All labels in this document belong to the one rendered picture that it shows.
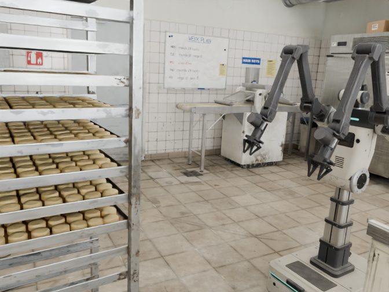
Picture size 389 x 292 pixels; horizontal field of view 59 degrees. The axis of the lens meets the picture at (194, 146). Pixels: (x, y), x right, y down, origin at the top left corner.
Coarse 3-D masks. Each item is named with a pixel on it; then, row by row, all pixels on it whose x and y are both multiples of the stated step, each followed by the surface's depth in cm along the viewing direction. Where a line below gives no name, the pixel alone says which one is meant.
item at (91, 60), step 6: (90, 36) 131; (90, 60) 133; (90, 66) 133; (90, 90) 135; (96, 90) 137; (90, 252) 153; (96, 252) 152; (90, 270) 155; (96, 270) 154; (96, 288) 156
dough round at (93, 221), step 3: (90, 219) 109; (93, 219) 109; (96, 219) 109; (99, 219) 109; (102, 219) 110; (87, 222) 107; (90, 222) 107; (93, 222) 107; (96, 222) 107; (99, 222) 107; (102, 222) 108; (87, 225) 107; (90, 225) 106; (93, 225) 106; (96, 225) 107
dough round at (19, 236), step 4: (16, 232) 98; (20, 232) 98; (24, 232) 98; (8, 236) 96; (12, 236) 96; (16, 236) 96; (20, 236) 96; (24, 236) 96; (8, 240) 95; (12, 240) 95; (16, 240) 95; (20, 240) 95
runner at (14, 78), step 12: (0, 72) 82; (12, 72) 83; (0, 84) 82; (12, 84) 84; (24, 84) 85; (36, 84) 86; (48, 84) 88; (60, 84) 89; (72, 84) 91; (84, 84) 93; (96, 84) 94; (108, 84) 96; (120, 84) 98
